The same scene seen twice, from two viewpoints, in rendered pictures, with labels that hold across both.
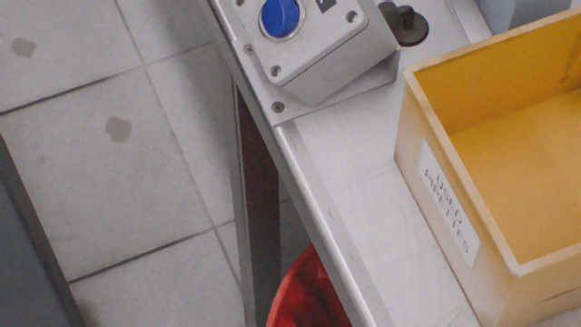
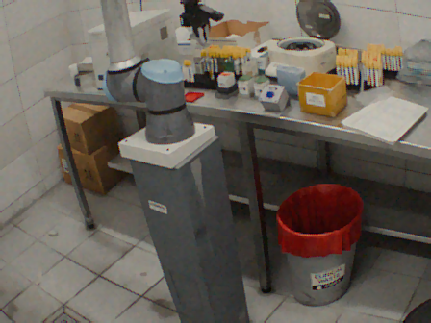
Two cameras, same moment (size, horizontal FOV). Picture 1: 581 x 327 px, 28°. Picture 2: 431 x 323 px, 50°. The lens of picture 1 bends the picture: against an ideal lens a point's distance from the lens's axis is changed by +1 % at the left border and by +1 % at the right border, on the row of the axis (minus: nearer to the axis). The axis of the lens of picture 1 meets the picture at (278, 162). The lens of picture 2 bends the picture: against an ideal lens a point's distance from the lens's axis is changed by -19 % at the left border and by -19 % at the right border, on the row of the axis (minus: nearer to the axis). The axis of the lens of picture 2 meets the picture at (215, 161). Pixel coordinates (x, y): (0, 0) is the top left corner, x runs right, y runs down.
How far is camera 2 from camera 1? 131 cm
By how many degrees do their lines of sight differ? 38
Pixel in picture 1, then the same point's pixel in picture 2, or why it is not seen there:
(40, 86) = (156, 279)
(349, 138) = (291, 112)
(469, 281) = (325, 110)
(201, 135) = not seen: hidden behind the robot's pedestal
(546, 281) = (334, 96)
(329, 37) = (280, 91)
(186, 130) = not seen: hidden behind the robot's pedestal
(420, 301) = (321, 119)
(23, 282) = (229, 223)
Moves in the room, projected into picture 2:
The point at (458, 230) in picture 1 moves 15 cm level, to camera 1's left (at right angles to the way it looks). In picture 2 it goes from (319, 101) to (285, 115)
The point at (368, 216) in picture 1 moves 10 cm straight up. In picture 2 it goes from (304, 116) to (300, 88)
